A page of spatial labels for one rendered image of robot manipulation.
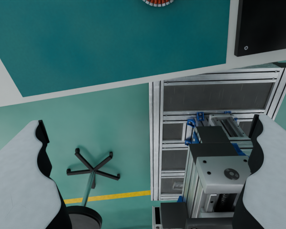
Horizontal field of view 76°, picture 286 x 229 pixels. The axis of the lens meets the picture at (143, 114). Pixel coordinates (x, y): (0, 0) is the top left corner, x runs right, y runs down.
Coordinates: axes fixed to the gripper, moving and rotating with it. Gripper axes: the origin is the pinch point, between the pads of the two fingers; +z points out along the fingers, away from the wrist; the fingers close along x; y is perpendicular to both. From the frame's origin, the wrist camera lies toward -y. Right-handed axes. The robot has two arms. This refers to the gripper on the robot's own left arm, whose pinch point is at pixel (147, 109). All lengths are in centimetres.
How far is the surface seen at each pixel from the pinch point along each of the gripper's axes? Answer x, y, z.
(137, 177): -11, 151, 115
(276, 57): 36, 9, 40
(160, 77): 4.3, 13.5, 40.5
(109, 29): -8.8, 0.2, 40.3
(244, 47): 25.6, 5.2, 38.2
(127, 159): -18, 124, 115
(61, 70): -23.8, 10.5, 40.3
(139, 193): -9, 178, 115
